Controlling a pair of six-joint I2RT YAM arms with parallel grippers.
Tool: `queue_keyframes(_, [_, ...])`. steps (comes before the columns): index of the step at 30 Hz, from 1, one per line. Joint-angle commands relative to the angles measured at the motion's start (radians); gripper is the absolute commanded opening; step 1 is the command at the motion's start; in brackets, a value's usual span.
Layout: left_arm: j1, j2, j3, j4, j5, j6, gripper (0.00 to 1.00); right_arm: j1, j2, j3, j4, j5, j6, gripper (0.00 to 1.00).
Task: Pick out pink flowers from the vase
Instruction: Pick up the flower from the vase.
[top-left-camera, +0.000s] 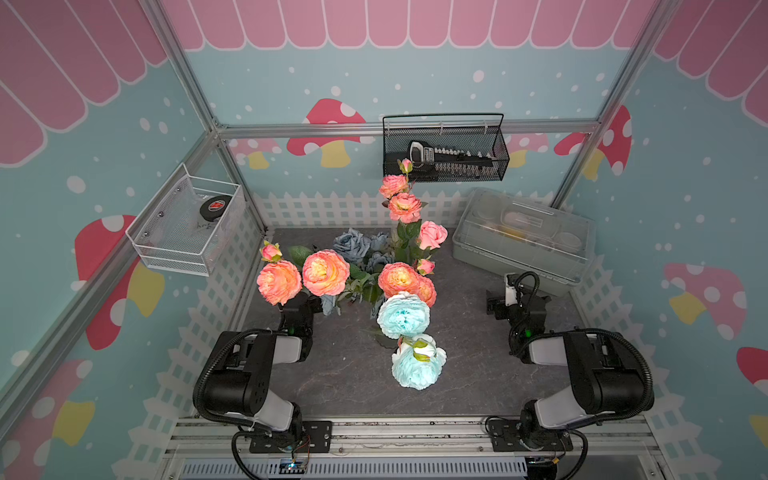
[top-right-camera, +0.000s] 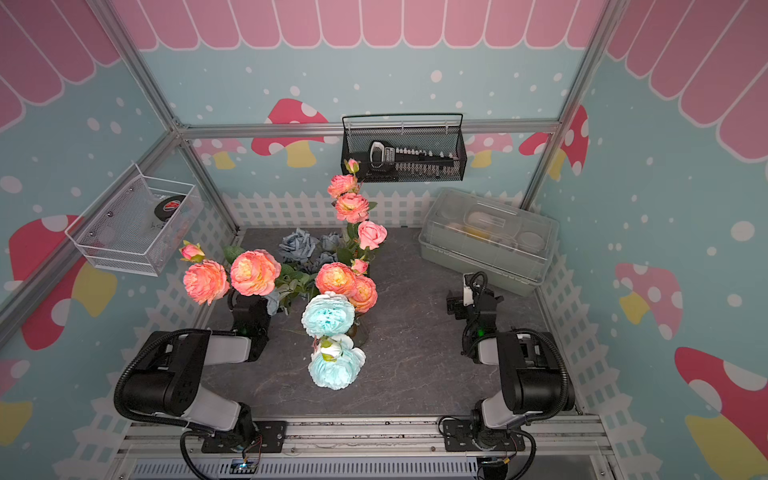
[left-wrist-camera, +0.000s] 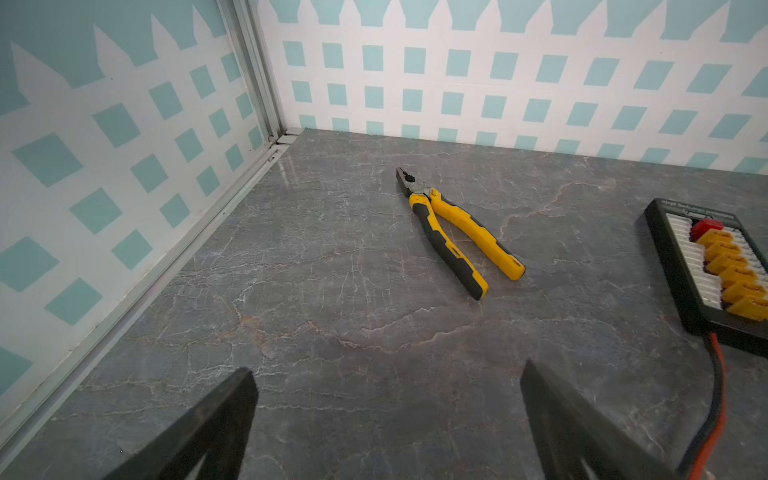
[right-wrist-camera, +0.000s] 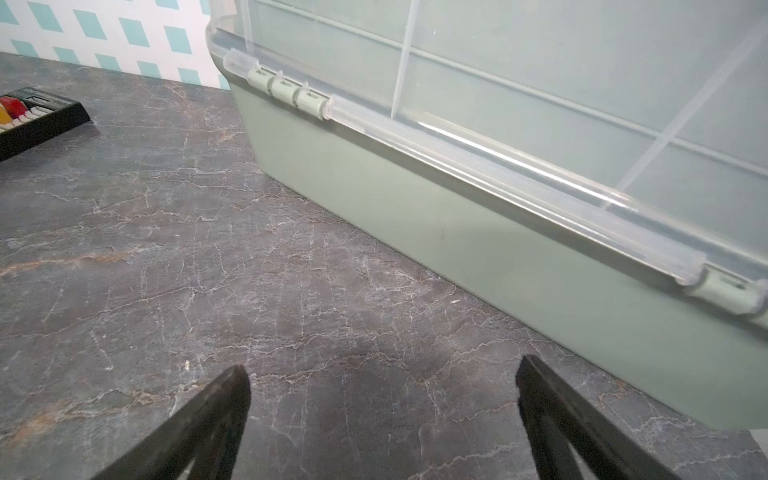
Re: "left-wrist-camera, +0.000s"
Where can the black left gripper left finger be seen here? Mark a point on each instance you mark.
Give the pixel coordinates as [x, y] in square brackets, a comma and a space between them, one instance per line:
[210, 438]

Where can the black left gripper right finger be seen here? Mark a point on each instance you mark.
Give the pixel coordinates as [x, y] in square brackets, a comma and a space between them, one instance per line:
[574, 440]

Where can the black yellow charging board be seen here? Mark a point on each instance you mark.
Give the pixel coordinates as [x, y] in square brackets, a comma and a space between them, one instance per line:
[715, 271]

